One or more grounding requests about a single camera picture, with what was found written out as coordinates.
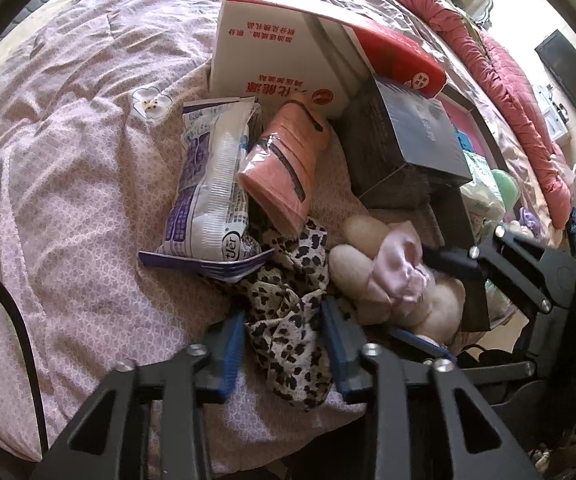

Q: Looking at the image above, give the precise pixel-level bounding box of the leopard print cloth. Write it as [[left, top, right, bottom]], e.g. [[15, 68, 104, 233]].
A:
[[238, 218, 332, 412]]

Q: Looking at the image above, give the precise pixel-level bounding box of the red white tissue box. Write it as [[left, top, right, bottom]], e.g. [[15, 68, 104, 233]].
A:
[[209, 0, 446, 118]]

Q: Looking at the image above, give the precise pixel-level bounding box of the white cabinet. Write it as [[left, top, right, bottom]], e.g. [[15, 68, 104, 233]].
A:
[[534, 84, 570, 145]]

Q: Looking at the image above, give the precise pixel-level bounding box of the lilac patterned bed quilt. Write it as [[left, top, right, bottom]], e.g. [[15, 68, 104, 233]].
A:
[[0, 0, 559, 476]]

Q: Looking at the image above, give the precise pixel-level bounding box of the grey tray with pink book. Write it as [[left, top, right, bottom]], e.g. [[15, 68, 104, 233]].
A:
[[430, 84, 520, 249]]

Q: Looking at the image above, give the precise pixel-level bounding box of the green white tissue pack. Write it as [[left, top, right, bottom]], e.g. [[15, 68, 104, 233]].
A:
[[459, 151, 506, 240]]

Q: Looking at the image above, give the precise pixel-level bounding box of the pink red rolled comforter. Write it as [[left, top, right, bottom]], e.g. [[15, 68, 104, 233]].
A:
[[396, 0, 574, 230]]

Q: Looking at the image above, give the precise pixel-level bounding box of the black cable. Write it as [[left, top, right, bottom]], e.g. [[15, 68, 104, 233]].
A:
[[0, 250, 51, 456]]

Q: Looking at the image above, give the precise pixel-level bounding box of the dark blue-grey box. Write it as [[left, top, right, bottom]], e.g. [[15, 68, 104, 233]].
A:
[[335, 77, 471, 209]]

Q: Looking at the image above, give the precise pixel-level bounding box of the black wall television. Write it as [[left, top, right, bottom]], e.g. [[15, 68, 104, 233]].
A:
[[535, 29, 576, 109]]

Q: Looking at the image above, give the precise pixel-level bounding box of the white purple plastic pack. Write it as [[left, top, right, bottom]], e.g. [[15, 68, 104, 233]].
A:
[[138, 98, 272, 283]]

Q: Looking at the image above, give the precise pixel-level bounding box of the pink packaged towel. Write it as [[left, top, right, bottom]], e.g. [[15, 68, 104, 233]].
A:
[[237, 92, 330, 238]]

